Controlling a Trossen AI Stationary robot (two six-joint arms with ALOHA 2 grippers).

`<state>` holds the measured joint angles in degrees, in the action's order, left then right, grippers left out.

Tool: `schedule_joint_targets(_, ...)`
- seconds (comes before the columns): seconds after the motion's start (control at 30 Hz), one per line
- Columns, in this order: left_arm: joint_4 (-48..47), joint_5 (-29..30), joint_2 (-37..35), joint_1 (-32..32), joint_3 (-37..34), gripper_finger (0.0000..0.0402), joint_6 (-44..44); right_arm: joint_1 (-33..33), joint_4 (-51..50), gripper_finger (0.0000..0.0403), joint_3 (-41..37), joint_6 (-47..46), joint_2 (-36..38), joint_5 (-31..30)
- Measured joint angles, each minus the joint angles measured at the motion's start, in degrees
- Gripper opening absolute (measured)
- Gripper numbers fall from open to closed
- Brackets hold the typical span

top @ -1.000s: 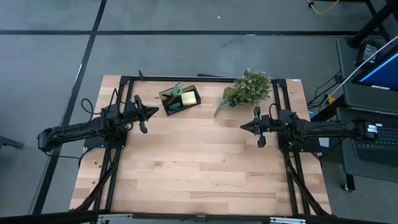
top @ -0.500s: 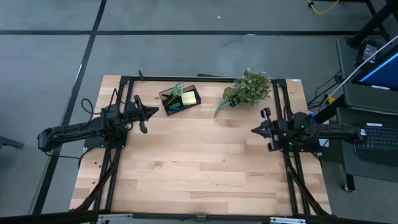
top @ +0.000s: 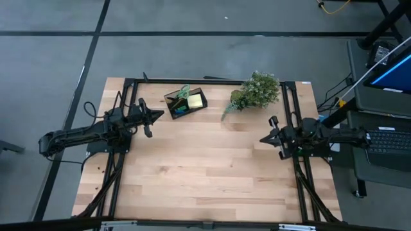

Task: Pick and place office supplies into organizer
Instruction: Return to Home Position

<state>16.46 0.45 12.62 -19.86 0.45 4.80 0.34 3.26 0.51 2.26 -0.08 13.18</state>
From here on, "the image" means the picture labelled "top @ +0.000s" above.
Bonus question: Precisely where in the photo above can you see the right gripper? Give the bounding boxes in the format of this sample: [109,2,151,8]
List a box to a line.
[259,115,301,160]

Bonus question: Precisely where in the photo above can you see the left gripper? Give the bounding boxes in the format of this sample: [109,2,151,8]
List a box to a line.
[128,98,165,139]

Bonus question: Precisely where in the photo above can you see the black mesh desk organizer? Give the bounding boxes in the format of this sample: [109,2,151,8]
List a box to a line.
[163,87,209,120]

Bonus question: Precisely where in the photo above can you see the green handled scissors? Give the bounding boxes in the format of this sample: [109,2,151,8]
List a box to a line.
[175,83,191,100]

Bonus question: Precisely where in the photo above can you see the yellow sticky note pad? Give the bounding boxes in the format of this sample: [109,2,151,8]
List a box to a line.
[187,94,204,110]

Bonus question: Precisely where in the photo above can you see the bushy green potted plant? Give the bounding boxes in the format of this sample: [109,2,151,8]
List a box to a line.
[240,70,281,109]

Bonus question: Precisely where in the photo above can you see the trailing succulent potted plant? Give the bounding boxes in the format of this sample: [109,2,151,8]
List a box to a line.
[220,89,248,122]

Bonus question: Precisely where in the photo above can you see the thin white rod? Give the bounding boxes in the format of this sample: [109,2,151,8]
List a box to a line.
[333,35,411,108]

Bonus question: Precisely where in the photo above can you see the grey equipment cart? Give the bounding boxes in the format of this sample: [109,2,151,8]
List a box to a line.
[346,38,411,189]

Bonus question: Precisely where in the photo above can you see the black laptop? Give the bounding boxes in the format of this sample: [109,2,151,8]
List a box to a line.
[365,126,411,173]

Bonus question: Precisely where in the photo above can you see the monitor with blue screen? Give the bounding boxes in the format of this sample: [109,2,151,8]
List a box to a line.
[363,44,411,94]

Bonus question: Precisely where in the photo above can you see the black power adapter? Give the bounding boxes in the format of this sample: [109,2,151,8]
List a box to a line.
[367,40,392,69]

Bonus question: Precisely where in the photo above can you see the black stand legs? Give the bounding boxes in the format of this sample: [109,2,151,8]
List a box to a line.
[358,0,411,51]

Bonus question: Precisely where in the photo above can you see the right arm wrist cable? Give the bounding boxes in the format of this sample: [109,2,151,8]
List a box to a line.
[290,110,300,129]

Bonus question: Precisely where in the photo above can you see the arm wrist cable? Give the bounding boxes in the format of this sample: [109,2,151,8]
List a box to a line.
[290,110,300,129]
[83,90,126,120]

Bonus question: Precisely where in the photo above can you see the black aluminium table frame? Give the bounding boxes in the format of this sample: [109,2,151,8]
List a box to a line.
[72,76,343,225]

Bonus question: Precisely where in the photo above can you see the left arm wrist cable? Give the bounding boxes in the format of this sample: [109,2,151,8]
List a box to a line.
[83,90,126,120]

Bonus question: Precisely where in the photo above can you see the silver metal bracket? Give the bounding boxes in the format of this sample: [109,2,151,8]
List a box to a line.
[278,223,317,231]
[100,219,138,231]

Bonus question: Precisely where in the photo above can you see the black floor cables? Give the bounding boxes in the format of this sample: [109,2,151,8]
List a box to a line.
[317,73,354,114]

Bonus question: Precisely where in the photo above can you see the yellow floor cable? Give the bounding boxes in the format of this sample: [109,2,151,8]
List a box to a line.
[316,0,351,15]

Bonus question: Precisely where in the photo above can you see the black crossbar rail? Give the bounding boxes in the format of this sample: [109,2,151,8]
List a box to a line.
[0,216,411,231]

